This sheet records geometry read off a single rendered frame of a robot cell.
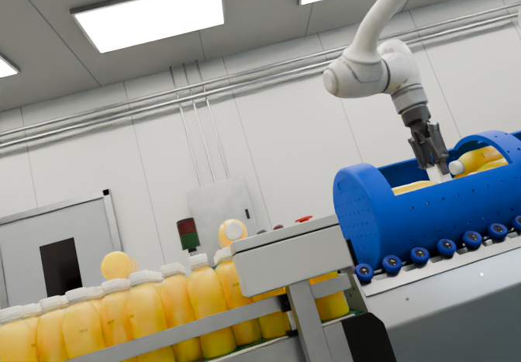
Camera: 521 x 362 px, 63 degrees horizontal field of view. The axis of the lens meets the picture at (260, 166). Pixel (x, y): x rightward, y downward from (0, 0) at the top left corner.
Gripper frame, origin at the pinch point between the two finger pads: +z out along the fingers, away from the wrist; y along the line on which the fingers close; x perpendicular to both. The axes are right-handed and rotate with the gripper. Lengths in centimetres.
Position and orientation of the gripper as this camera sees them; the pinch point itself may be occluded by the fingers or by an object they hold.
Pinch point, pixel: (439, 177)
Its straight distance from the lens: 124.5
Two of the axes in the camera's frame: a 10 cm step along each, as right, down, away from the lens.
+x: -9.5, 2.4, -1.9
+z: 2.8, 9.4, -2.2
